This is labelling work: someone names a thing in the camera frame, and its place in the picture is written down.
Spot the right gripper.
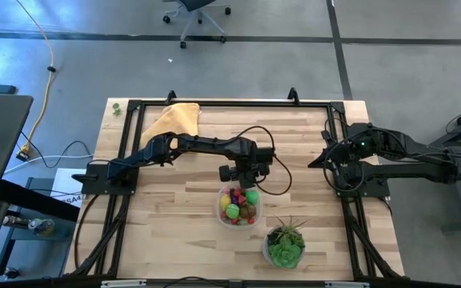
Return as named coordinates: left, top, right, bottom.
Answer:
left=308, top=130, right=356, bottom=171

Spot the yellow lemon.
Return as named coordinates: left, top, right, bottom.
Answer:
left=218, top=194, right=233, bottom=212

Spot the black aluminium table frame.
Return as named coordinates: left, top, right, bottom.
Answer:
left=64, top=98, right=406, bottom=281

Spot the brown kiwi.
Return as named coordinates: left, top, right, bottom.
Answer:
left=239, top=204, right=258, bottom=219

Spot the white paper label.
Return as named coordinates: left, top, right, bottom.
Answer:
left=49, top=167, right=88, bottom=209

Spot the yellow power cable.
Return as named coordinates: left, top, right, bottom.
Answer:
left=15, top=0, right=58, bottom=155

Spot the yellow-orange folded cloth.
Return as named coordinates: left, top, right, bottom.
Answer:
left=139, top=102, right=202, bottom=149

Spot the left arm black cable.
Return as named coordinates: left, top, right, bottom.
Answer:
left=233, top=125, right=294, bottom=197

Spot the clear plastic container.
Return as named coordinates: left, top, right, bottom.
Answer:
left=216, top=185, right=264, bottom=230

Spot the office chair base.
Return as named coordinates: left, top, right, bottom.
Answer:
left=162, top=0, right=233, bottom=50

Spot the white faceted pot with succulents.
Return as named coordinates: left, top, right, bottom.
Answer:
left=261, top=214, right=311, bottom=270

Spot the black rig crossbar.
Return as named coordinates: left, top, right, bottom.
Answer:
left=0, top=274, right=461, bottom=288

